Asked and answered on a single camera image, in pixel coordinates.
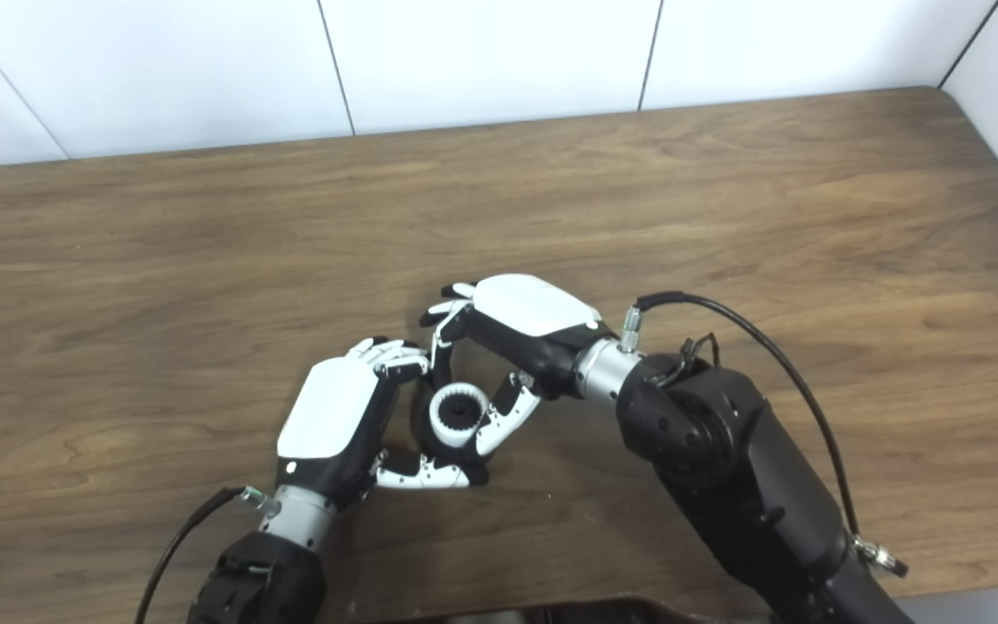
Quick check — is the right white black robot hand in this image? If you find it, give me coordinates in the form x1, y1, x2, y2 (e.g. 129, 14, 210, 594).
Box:
419, 274, 619, 458

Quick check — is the round black plastic part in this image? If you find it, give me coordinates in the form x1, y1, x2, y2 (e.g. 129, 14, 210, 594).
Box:
411, 380, 500, 473

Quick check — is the white plastic ring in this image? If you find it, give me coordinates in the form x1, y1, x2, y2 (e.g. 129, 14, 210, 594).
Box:
428, 383, 491, 448

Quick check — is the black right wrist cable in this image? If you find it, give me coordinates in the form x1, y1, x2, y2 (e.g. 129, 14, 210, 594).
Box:
620, 291, 909, 577

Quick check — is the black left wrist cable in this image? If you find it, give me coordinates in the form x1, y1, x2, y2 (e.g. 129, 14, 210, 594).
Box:
133, 485, 279, 624

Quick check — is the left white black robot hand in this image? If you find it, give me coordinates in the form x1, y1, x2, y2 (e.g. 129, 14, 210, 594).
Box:
275, 337, 491, 512

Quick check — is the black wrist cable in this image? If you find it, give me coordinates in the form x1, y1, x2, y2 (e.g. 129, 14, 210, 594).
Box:
133, 485, 279, 624
620, 291, 909, 577

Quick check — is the thin black wire loop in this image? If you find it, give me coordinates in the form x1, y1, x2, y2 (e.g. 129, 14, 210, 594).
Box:
677, 334, 721, 375

